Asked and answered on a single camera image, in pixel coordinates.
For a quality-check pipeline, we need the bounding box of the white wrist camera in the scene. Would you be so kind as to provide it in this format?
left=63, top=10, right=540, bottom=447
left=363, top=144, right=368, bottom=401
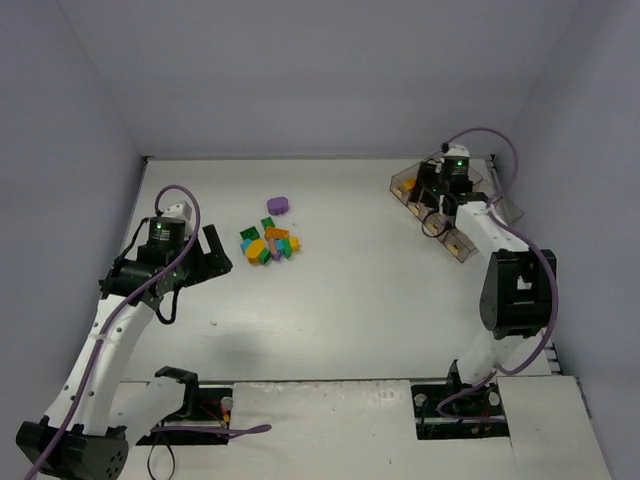
left=441, top=142, right=471, bottom=160
left=162, top=201, right=193, bottom=223

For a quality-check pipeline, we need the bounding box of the black loop cable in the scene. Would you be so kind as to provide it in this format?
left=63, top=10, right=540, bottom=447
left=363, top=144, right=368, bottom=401
left=147, top=442, right=177, bottom=477

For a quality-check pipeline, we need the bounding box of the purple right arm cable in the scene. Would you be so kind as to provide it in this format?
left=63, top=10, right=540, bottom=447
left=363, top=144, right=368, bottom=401
left=437, top=127, right=559, bottom=421

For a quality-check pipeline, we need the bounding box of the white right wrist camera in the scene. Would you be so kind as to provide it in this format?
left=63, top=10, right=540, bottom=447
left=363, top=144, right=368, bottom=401
left=441, top=142, right=471, bottom=160

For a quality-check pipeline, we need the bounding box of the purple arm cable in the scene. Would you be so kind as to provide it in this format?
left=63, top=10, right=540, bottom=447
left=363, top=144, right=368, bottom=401
left=437, top=127, right=559, bottom=421
left=24, top=184, right=274, bottom=480

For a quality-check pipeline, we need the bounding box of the orange lego plate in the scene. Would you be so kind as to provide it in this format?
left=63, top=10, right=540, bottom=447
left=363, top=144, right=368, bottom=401
left=264, top=227, right=289, bottom=239

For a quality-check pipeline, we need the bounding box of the yellow curved lego brick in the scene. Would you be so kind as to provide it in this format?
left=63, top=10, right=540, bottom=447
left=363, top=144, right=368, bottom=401
left=402, top=178, right=416, bottom=192

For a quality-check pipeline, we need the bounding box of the yellow lego right of pile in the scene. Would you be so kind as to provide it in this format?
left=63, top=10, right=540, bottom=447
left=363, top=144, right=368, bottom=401
left=289, top=236, right=300, bottom=252

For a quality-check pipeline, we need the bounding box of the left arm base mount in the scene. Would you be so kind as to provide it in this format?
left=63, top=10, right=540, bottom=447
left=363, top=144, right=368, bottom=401
left=137, top=366, right=233, bottom=446

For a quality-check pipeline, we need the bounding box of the cyan green stacked lego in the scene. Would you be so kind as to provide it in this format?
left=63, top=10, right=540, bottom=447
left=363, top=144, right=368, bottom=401
left=276, top=238, right=293, bottom=259

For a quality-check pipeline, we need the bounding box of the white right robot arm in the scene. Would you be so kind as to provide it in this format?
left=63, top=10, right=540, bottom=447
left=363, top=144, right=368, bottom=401
left=411, top=152, right=559, bottom=401

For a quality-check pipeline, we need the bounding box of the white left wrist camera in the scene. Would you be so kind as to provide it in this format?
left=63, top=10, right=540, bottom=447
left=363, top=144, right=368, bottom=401
left=162, top=201, right=193, bottom=223

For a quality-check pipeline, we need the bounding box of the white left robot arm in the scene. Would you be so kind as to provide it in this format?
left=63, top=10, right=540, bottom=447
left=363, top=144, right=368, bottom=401
left=16, top=217, right=233, bottom=479

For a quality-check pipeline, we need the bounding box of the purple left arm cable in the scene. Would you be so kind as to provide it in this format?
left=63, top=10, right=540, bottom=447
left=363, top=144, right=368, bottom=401
left=24, top=184, right=274, bottom=480

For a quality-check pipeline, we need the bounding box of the purple rounded lego brick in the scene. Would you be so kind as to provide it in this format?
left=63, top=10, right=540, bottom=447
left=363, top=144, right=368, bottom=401
left=266, top=196, right=290, bottom=216

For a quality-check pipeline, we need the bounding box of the dark green square lego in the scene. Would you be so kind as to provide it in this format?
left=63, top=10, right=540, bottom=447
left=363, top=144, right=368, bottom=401
left=240, top=226, right=260, bottom=241

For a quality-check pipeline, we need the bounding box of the cyan lego brick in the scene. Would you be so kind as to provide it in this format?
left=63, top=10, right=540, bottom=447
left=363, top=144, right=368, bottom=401
left=241, top=239, right=252, bottom=254

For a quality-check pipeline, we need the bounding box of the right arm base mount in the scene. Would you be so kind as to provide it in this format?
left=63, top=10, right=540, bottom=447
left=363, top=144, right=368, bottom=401
left=411, top=382, right=510, bottom=441

